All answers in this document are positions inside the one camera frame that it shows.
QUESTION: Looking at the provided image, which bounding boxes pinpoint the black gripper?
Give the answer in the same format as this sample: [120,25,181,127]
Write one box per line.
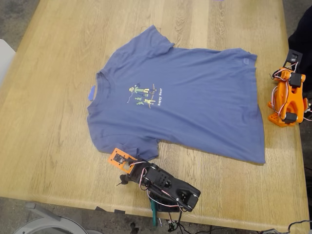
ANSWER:
[116,162,150,190]

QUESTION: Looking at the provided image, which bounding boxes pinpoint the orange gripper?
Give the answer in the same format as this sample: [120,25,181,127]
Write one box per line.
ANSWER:
[272,67,307,89]

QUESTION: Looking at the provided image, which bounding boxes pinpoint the blue printed T-shirt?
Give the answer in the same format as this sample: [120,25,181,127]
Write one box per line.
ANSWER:
[86,24,266,165]

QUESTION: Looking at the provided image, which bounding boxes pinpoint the person's dark trousers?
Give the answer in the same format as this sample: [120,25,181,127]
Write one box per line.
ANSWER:
[287,5,312,92]

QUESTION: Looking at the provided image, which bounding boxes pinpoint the green table clamp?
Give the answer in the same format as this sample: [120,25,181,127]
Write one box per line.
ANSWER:
[149,198,159,227]

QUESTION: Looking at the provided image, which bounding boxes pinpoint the grey round chair base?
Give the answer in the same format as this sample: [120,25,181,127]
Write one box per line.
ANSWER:
[13,202,104,234]

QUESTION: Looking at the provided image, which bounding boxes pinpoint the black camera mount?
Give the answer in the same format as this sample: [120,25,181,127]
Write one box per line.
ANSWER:
[285,49,303,72]

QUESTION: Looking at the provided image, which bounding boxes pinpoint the orange camera mount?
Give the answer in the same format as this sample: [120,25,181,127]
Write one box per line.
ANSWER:
[107,147,137,175]

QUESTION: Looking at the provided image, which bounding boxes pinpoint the black cable bundle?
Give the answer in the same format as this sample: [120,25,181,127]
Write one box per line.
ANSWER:
[167,211,220,234]

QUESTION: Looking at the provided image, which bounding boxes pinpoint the black and white cable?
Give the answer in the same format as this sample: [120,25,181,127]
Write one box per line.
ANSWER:
[258,219,312,234]

